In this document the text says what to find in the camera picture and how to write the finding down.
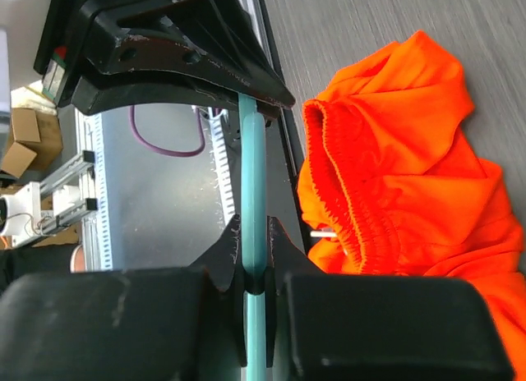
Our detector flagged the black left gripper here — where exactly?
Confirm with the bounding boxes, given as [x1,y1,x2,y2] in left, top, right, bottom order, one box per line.
[34,0,295,115]

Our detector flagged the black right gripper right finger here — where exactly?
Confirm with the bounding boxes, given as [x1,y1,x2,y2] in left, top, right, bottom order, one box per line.
[266,217,516,380]

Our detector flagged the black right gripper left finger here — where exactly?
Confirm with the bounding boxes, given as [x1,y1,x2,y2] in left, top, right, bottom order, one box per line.
[1,217,247,380]

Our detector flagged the teal hanger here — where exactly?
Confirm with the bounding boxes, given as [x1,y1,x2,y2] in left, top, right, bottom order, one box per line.
[238,94,267,380]

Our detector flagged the orange shorts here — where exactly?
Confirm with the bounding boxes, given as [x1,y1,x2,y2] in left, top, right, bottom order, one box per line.
[298,31,525,380]

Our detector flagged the cardboard box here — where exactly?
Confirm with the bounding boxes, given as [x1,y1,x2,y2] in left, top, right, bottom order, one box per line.
[1,108,63,178]

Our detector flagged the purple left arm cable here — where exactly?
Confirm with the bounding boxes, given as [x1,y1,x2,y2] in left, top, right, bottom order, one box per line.
[129,104,206,158]

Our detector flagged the white slotted cable duct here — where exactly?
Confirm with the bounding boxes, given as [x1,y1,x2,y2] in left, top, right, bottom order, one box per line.
[76,104,235,270]

